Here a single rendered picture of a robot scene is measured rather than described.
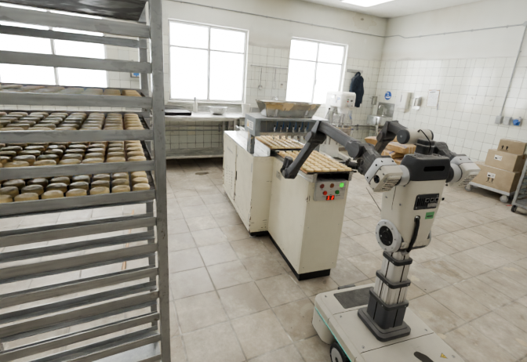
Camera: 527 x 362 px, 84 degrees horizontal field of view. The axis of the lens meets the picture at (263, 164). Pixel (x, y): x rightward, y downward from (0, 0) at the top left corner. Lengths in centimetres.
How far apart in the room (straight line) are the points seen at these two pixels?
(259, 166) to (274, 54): 366
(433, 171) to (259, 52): 478
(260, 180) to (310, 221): 71
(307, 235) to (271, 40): 441
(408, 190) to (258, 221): 172
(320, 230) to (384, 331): 80
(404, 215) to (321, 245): 101
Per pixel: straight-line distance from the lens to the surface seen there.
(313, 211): 217
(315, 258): 240
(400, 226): 151
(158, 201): 92
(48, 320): 114
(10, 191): 106
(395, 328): 187
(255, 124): 254
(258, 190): 272
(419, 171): 142
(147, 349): 184
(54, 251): 150
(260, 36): 589
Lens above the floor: 149
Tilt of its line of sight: 16 degrees down
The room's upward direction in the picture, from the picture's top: 4 degrees clockwise
